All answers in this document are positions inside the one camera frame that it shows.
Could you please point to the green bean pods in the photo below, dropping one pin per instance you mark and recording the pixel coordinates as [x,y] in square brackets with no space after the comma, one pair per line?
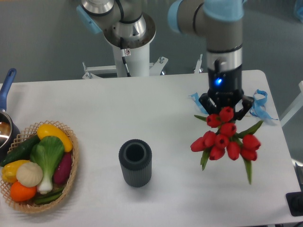
[49,197]

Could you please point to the white metal base frame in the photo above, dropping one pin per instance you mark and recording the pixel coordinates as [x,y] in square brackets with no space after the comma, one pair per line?
[156,68]

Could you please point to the purple sweet potato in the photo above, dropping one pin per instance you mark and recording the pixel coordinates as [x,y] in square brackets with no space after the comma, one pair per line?
[63,170]

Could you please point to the dark grey ribbed vase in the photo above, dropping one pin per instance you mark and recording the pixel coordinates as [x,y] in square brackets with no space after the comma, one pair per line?
[135,157]

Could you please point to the yellow bell pepper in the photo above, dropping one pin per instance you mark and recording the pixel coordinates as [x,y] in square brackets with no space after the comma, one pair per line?
[9,171]

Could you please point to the orange fruit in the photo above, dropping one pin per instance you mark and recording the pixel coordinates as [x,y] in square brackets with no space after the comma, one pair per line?
[20,193]

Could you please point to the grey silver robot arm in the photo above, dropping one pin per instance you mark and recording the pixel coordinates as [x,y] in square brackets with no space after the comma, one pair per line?
[218,21]

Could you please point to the black device at edge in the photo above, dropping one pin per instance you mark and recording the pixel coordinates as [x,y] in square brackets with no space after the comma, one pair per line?
[295,203]

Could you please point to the red tulip bouquet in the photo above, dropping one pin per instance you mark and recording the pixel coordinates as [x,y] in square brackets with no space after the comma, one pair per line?
[226,140]

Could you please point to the woven wicker basket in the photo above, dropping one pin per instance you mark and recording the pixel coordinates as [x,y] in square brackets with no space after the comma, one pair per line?
[29,206]

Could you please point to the yellow squash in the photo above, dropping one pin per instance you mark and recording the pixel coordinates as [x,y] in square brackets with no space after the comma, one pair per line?
[50,130]

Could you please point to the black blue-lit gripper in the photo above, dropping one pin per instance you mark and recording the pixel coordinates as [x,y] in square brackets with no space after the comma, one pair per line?
[225,89]

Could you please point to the white frame at right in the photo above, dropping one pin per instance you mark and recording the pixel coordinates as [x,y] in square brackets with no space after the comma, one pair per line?
[293,108]

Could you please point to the blue-handled saucepan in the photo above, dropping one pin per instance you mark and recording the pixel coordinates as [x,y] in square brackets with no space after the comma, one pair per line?
[8,130]

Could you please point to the blue ribbon right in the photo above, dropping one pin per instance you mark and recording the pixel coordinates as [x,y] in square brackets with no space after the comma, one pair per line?
[258,109]

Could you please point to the dark green cucumber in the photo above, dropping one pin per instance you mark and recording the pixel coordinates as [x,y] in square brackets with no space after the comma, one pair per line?
[21,152]

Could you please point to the green bok choy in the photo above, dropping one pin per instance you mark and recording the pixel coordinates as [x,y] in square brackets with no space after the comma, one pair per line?
[47,154]

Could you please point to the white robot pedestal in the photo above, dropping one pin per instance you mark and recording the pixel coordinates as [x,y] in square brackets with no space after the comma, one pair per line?
[131,46]

